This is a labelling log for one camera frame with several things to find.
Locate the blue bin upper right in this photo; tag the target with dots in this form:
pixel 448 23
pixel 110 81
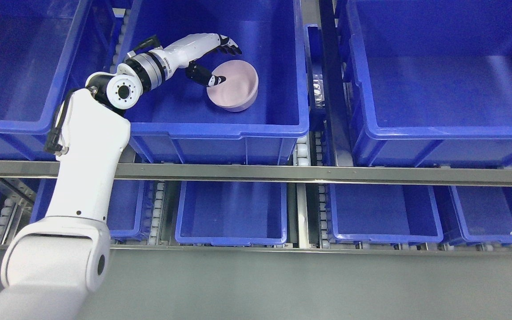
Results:
pixel 431 81

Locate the pink bowl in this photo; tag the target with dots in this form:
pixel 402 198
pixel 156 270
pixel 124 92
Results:
pixel 240 89

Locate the blue bin lower far right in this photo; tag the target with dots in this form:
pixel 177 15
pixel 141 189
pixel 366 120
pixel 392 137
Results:
pixel 478 215

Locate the blue bin upper left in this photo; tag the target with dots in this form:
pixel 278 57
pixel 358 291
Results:
pixel 47 47

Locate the blue bin lower middle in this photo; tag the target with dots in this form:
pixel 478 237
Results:
pixel 235 214

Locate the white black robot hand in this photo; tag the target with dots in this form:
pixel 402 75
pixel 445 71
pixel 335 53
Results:
pixel 185 52

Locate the blue bin with bowl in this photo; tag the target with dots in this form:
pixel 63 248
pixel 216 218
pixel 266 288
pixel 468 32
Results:
pixel 178 123

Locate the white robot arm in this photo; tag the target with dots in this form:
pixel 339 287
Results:
pixel 52 265

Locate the metal shelf rail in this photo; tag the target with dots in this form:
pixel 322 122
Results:
pixel 317 174

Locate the blue bin lower left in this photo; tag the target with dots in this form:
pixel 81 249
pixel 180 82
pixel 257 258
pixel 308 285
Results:
pixel 129 209

